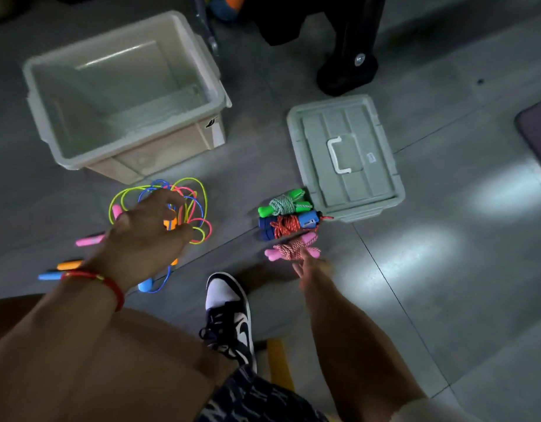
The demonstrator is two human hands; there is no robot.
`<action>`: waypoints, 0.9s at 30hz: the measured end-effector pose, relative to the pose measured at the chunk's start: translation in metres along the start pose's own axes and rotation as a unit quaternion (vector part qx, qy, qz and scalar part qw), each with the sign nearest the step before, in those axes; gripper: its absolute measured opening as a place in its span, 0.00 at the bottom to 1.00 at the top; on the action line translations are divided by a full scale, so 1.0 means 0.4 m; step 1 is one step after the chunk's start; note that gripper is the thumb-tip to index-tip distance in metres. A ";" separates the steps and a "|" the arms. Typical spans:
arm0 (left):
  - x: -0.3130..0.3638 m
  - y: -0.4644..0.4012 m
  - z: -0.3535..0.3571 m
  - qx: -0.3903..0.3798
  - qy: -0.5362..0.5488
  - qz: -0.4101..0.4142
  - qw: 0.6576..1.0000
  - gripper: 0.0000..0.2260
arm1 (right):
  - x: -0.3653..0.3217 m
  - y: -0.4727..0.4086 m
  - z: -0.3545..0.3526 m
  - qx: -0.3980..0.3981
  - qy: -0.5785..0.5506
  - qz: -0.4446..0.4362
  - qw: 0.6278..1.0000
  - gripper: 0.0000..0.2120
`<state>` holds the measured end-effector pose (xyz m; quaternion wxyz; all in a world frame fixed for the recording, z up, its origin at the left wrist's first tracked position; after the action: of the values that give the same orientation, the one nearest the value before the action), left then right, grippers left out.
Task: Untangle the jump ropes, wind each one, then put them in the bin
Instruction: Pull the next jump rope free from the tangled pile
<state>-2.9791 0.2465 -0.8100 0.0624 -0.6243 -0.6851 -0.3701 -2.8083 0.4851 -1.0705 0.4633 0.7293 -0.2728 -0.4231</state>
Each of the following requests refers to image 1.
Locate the person's right hand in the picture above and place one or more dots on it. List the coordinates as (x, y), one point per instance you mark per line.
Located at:
(312, 268)

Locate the person's left hand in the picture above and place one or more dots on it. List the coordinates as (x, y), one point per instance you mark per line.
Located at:
(147, 237)

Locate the white plastic bin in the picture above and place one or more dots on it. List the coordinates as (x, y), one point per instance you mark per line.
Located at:
(121, 92)

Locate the person's left forearm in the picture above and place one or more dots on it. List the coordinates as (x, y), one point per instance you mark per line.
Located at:
(42, 347)

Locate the person's right forearm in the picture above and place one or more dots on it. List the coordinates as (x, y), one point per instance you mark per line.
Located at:
(358, 356)

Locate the white bin lid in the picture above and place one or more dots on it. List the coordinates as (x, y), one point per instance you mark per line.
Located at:
(341, 158)

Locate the person's right leg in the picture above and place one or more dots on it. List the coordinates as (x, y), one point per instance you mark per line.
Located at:
(147, 364)

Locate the black white right shoe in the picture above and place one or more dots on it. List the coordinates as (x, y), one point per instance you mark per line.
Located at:
(226, 316)

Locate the navy patterned shorts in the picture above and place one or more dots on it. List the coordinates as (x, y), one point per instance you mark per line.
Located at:
(253, 400)

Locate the black maroon exercise machine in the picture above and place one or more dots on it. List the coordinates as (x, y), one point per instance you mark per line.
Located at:
(332, 30)

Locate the multicoloured hula hoop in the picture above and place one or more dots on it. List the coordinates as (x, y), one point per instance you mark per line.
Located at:
(222, 6)

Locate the purple floor mat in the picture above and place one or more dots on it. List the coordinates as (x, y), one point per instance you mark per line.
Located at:
(539, 127)

